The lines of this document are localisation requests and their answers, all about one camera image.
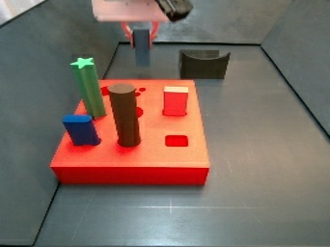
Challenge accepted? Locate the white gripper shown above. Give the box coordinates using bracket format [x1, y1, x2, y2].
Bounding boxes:
[92, 0, 168, 49]

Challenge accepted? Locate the black curved fixture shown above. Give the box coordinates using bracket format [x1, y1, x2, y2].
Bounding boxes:
[179, 49, 231, 79]

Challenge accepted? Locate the green star peg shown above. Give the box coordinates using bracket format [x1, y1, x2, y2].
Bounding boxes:
[69, 58, 105, 119]

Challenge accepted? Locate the brown cylinder peg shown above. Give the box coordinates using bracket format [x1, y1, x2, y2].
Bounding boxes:
[108, 83, 140, 148]

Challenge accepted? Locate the red rectangular block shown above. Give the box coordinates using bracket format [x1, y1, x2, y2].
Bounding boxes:
[163, 86, 188, 116]

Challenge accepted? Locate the dark blue rounded peg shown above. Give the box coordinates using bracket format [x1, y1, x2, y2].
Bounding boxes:
[61, 115, 100, 146]

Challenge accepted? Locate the red shape sorter base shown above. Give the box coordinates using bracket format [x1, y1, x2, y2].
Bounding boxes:
[51, 79, 210, 185]

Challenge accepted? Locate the black cable bundle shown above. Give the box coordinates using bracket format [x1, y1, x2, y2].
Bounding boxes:
[154, 0, 195, 23]

